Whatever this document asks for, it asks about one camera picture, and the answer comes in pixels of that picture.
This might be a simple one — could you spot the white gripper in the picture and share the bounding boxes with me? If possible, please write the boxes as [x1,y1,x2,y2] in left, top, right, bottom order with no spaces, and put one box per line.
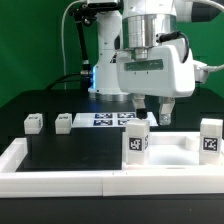
[117,43,208,125]

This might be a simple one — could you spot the white square tabletop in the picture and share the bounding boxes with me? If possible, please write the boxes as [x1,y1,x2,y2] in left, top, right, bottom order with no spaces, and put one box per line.
[122,132,224,169]

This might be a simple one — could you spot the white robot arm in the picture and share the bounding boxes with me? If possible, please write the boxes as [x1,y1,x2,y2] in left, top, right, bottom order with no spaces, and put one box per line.
[87,0,224,125]

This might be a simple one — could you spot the white sheet with fiducial markers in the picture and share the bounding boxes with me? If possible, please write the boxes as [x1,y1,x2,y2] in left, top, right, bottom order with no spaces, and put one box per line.
[71,112,159,129]

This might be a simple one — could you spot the white U-shaped obstacle fence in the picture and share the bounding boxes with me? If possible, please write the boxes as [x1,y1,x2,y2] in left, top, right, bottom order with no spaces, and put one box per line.
[0,138,224,198]

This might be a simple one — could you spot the white cable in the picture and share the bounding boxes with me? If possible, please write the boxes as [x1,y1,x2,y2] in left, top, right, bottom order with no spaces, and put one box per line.
[60,0,88,90]

